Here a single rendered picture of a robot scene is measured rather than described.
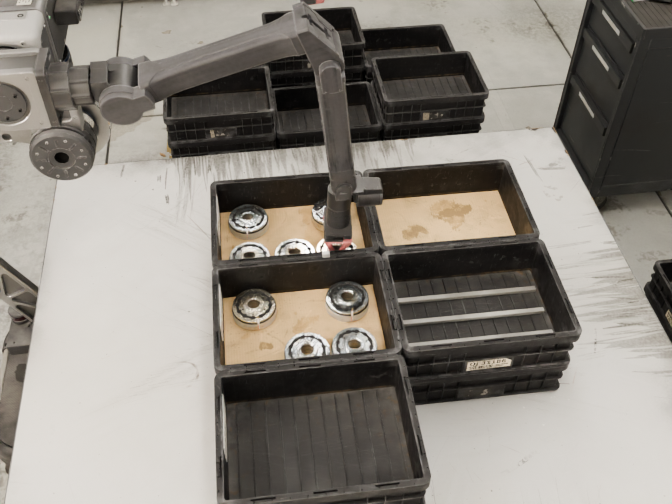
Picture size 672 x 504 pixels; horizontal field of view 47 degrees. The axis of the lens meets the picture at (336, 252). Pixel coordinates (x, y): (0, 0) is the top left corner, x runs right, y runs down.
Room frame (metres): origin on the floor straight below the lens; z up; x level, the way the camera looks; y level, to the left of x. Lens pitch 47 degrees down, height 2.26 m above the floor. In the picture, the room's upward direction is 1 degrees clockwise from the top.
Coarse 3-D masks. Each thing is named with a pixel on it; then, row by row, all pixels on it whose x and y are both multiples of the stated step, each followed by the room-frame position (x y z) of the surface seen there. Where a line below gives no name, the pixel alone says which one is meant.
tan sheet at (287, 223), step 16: (288, 208) 1.51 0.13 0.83; (304, 208) 1.51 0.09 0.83; (352, 208) 1.51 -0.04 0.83; (224, 224) 1.45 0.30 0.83; (272, 224) 1.45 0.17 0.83; (288, 224) 1.45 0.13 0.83; (304, 224) 1.45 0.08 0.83; (352, 224) 1.45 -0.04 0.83; (224, 240) 1.39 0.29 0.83; (240, 240) 1.39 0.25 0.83; (256, 240) 1.39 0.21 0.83; (272, 240) 1.39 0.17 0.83; (320, 240) 1.39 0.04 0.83; (352, 240) 1.39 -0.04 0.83; (224, 256) 1.33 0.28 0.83
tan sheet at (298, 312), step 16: (368, 288) 1.23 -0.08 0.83; (224, 304) 1.17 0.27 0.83; (288, 304) 1.18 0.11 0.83; (304, 304) 1.18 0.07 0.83; (320, 304) 1.18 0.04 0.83; (224, 320) 1.13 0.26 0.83; (288, 320) 1.13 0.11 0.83; (304, 320) 1.13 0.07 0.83; (320, 320) 1.13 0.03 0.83; (336, 320) 1.13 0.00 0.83; (368, 320) 1.13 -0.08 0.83; (224, 336) 1.08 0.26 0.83; (240, 336) 1.08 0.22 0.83; (256, 336) 1.08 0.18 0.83; (272, 336) 1.08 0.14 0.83; (288, 336) 1.08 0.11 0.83; (240, 352) 1.03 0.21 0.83; (256, 352) 1.03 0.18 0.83; (272, 352) 1.03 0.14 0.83
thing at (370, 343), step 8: (352, 328) 1.08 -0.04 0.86; (360, 328) 1.08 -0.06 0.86; (336, 336) 1.06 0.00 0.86; (344, 336) 1.06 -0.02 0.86; (360, 336) 1.06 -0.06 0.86; (368, 336) 1.06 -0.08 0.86; (336, 344) 1.04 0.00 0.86; (368, 344) 1.04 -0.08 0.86; (376, 344) 1.04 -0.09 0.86; (336, 352) 1.01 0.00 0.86; (344, 352) 1.01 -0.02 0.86
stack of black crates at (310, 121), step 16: (288, 96) 2.57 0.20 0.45; (304, 96) 2.58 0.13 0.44; (352, 96) 2.61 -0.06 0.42; (368, 96) 2.55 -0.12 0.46; (288, 112) 2.55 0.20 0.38; (304, 112) 2.56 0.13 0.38; (352, 112) 2.56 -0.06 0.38; (368, 112) 2.54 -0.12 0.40; (288, 128) 2.45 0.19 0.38; (304, 128) 2.45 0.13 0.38; (320, 128) 2.45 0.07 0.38; (352, 128) 2.32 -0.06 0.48; (368, 128) 2.33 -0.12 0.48; (288, 144) 2.29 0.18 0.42; (304, 144) 2.29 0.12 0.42; (320, 144) 2.31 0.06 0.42
